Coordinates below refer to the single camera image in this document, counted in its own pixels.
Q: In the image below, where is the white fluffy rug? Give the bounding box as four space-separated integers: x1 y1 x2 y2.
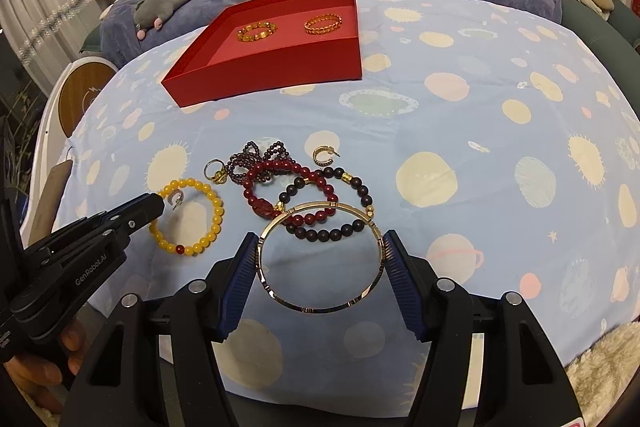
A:
565 319 640 427

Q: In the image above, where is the round white wooden-faced device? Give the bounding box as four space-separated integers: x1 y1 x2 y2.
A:
30 57 118 228

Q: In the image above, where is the thin gold bangle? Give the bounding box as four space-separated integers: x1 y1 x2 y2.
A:
257 201 387 312

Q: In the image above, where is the yellow faceted bead bracelet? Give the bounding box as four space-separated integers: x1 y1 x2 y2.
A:
236 21 278 44

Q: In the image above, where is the gold hoop earring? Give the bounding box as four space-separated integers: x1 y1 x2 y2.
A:
312 146 342 166

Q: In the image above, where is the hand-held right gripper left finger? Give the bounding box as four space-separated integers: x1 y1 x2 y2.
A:
60 232 261 427

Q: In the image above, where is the gold openwork cuff bangle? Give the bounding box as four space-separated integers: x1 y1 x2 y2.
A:
303 13 343 36

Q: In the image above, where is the gold ring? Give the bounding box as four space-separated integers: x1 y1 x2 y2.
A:
203 159 227 186

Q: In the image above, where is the purple garnet bead bracelet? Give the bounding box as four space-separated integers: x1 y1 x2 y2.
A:
227 139 293 188

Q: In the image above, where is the red cardboard box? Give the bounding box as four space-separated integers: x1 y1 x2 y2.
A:
161 0 363 109

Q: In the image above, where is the person's left hand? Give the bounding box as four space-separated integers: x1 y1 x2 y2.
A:
5 318 89 408

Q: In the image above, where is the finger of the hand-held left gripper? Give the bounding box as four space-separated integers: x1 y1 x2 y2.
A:
99 211 164 254
65 193 167 234

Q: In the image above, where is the dark wooden bead bracelet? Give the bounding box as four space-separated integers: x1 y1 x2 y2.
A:
277 166 376 242

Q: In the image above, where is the yellow round bead bracelet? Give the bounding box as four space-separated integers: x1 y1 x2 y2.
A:
149 177 225 256

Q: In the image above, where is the red bead bracelet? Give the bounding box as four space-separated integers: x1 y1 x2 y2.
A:
242 159 343 228

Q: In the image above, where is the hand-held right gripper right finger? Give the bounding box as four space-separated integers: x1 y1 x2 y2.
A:
382 229 583 427

